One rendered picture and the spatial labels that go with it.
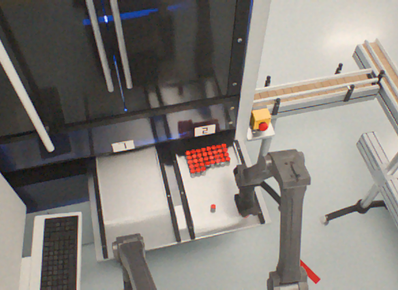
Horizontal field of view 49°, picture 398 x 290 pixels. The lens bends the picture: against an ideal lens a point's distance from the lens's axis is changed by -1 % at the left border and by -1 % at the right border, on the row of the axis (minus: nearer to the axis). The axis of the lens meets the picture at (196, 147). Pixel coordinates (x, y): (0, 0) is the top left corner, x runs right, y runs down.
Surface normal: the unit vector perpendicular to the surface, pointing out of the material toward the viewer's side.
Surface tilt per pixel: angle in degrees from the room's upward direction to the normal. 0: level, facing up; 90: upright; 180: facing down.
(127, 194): 0
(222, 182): 0
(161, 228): 0
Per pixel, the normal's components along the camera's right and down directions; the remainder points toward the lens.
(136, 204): 0.00, -0.53
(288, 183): 0.18, 0.37
